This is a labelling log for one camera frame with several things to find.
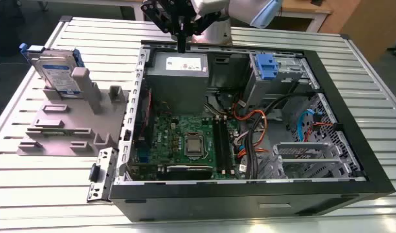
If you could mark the blue plastic drive latch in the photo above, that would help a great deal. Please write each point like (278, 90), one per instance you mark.
(266, 70)

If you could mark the black office chair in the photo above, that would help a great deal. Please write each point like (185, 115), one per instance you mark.
(6, 36)

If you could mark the metal expansion slot bracket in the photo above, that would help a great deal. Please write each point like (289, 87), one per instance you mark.
(107, 167)

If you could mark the grey power supply unit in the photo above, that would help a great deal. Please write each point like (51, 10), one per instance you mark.
(175, 92)

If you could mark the metal optical drive cage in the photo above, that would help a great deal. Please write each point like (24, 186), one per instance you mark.
(259, 92)

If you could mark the green motherboard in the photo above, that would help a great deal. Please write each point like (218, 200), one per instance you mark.
(167, 126)

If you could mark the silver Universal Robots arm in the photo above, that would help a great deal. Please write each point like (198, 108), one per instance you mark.
(218, 31)

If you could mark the metal disk bay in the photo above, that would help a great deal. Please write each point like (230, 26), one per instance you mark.
(302, 146)

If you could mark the black graphics card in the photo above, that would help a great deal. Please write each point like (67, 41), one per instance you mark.
(189, 172)

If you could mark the black blue bracket latch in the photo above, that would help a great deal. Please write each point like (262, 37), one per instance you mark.
(94, 172)

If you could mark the grey parts rack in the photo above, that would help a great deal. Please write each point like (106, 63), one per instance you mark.
(75, 116)

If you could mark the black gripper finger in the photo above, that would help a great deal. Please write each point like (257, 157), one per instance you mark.
(154, 14)
(211, 20)

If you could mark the hard disk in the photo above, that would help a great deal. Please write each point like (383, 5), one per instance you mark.
(60, 77)

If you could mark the silver CPU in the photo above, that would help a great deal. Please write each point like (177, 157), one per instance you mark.
(195, 144)

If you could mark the black open PC case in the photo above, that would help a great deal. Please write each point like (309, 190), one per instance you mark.
(218, 204)

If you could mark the green RAM stick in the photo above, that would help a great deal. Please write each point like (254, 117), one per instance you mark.
(55, 132)

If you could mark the black CPU socket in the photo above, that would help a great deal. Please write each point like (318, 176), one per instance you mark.
(195, 156)

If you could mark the black RAM slot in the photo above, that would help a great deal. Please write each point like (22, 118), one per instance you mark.
(219, 145)
(227, 148)

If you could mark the wooden cabinet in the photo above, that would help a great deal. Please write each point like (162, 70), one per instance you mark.
(373, 24)

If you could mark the white table frame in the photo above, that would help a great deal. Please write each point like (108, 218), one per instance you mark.
(138, 13)

